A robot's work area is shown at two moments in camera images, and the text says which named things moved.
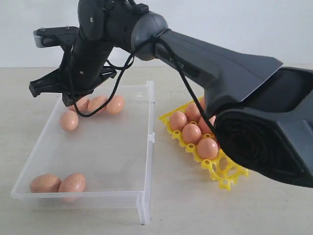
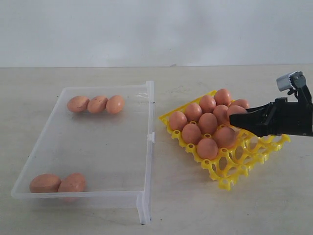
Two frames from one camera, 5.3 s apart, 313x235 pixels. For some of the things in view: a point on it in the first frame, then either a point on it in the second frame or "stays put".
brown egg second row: (69, 120) → (235, 109)
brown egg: (192, 112) stays put
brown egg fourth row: (208, 149) stays put
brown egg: (178, 120) stays put
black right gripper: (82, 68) → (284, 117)
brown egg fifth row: (191, 133) stays put
